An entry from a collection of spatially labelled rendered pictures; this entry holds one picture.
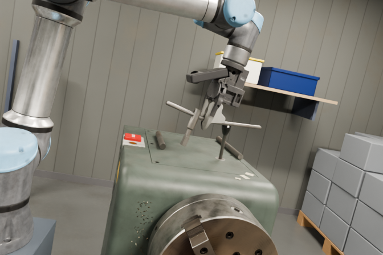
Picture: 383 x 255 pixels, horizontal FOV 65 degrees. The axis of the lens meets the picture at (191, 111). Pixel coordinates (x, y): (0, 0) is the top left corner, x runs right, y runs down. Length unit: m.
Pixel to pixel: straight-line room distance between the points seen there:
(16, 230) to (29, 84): 0.33
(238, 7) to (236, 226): 0.49
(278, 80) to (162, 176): 2.48
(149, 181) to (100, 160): 2.96
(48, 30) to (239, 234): 0.65
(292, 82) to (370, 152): 0.96
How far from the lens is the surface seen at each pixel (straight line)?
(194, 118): 0.86
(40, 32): 0.80
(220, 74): 0.86
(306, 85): 3.32
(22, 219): 0.77
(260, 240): 0.78
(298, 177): 4.20
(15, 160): 0.70
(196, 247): 0.69
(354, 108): 4.33
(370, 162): 3.28
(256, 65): 3.11
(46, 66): 0.80
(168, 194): 0.84
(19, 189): 0.73
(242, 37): 0.86
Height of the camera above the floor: 1.53
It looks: 7 degrees down
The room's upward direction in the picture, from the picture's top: 12 degrees clockwise
